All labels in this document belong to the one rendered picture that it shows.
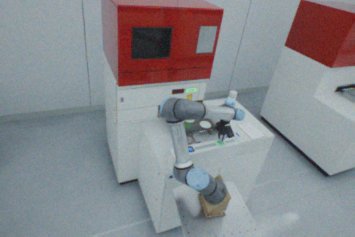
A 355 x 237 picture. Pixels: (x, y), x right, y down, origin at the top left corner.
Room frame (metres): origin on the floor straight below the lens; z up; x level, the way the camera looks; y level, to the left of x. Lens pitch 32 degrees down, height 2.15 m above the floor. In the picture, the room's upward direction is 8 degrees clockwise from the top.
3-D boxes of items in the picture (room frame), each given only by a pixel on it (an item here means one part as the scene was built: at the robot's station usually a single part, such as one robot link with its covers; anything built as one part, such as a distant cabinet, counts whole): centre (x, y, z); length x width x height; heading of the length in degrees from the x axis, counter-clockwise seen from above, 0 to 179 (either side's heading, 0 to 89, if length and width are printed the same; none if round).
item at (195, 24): (2.13, 0.27, 1.52); 0.81 x 0.75 x 0.59; 117
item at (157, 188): (1.68, -0.27, 0.41); 0.97 x 0.64 x 0.82; 117
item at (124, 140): (2.16, 0.28, 0.41); 0.82 x 0.71 x 0.82; 117
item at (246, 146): (1.83, -0.54, 0.89); 0.62 x 0.35 x 0.14; 27
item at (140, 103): (1.86, 0.13, 1.02); 0.82 x 0.03 x 0.40; 117
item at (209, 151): (1.39, -0.25, 0.89); 0.55 x 0.09 x 0.14; 117
